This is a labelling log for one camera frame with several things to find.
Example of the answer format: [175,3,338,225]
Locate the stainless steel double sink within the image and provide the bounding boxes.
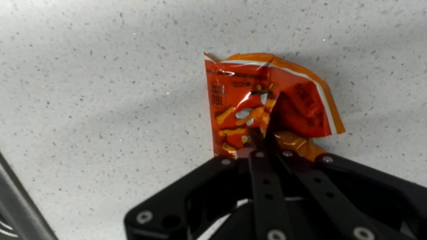
[0,153,59,240]

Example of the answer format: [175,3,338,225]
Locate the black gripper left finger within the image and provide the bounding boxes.
[124,127,292,240]

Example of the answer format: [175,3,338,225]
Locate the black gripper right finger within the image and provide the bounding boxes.
[268,131,427,240]

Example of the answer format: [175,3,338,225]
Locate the orange snack packet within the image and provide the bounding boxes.
[203,53,347,163]

